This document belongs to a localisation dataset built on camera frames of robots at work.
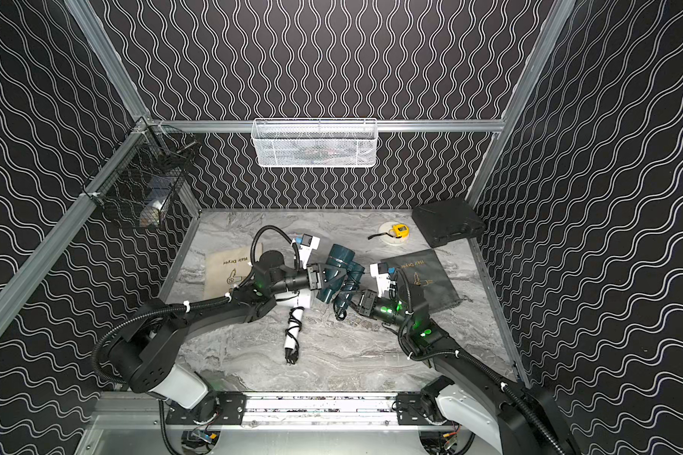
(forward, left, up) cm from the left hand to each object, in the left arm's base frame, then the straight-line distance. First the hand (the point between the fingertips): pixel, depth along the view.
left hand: (344, 270), depth 74 cm
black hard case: (+37, -36, -18) cm, 55 cm away
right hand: (-5, +1, -4) cm, 7 cm away
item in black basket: (+14, +58, +1) cm, 60 cm away
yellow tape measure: (+33, -20, -20) cm, 44 cm away
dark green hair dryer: (-3, +1, -4) cm, 5 cm away
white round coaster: (+31, -14, -23) cm, 41 cm away
